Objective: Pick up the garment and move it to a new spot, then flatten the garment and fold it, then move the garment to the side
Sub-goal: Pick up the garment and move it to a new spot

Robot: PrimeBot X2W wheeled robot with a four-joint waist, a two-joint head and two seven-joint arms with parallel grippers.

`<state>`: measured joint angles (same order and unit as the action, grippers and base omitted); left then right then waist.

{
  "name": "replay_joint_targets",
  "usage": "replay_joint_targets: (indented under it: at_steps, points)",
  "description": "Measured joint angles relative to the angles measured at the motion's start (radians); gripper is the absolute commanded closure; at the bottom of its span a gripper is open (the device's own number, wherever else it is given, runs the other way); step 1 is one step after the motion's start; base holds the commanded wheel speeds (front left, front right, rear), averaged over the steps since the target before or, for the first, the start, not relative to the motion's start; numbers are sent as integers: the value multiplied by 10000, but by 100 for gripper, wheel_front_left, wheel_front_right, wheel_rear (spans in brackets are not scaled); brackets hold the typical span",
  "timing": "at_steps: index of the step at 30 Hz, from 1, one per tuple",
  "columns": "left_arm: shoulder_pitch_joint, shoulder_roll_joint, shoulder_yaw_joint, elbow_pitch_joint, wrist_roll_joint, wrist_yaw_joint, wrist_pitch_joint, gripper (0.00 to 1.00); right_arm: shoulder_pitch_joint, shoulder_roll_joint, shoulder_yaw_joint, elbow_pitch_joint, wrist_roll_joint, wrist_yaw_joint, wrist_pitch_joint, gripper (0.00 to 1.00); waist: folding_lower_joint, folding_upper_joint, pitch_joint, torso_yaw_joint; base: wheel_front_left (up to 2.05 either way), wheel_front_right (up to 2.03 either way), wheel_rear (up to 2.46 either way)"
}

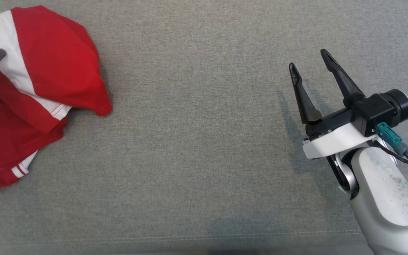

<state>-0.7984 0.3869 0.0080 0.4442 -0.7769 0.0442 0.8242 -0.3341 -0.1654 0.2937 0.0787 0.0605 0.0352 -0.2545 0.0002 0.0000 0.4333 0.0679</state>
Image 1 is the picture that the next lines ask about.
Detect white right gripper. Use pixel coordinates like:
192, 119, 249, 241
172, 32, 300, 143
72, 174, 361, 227
289, 49, 377, 159

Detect red shorts with white trim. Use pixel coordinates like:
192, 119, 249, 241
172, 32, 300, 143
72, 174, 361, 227
0, 5, 113, 135

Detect teal cable connector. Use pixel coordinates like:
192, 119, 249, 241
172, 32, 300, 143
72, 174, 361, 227
375, 122, 408, 157

